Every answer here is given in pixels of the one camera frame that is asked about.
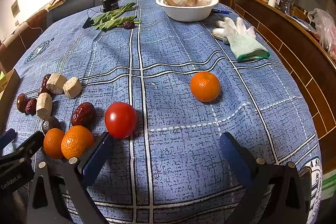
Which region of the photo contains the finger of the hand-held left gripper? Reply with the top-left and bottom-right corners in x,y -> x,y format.
0,128 -> 17,151
0,131 -> 46,165

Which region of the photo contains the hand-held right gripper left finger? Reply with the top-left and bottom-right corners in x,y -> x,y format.
27,132 -> 114,224

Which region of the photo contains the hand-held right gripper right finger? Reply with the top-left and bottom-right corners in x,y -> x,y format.
219,132 -> 309,224

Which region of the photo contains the orange mandarin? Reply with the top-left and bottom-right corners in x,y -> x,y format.
190,72 -> 221,103
61,125 -> 94,160
43,128 -> 66,159

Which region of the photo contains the beige food chunk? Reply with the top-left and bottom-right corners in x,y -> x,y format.
63,77 -> 83,99
47,73 -> 68,95
36,93 -> 53,120

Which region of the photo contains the red tomato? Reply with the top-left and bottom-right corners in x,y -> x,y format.
104,102 -> 138,139

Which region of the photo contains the large wrinkled red date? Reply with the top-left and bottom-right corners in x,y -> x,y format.
71,102 -> 96,127

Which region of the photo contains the cardboard box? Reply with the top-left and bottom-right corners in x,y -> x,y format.
0,69 -> 21,132

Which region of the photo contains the dark brown date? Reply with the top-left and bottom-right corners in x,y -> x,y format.
42,116 -> 61,134

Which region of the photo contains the green white carton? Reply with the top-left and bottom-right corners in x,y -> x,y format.
322,172 -> 336,201

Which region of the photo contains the brown armchair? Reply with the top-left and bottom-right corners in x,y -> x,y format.
0,9 -> 49,64

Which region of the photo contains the blue printed tablecloth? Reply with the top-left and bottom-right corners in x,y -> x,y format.
3,0 -> 323,224

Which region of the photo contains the white glove green cuff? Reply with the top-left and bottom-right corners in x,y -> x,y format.
226,17 -> 271,62

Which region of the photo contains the wooden sideboard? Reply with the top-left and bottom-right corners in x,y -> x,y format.
231,0 -> 336,169

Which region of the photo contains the green leafy vegetable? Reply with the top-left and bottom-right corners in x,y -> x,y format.
91,2 -> 142,32

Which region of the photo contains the white bowl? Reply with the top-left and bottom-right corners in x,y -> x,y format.
156,0 -> 219,22

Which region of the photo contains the black motor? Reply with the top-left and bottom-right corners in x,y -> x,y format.
101,0 -> 120,13

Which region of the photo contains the clear plastic bag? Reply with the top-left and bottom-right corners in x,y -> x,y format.
308,8 -> 336,62

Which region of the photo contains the yellow wall plate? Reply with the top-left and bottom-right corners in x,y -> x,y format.
11,1 -> 20,18

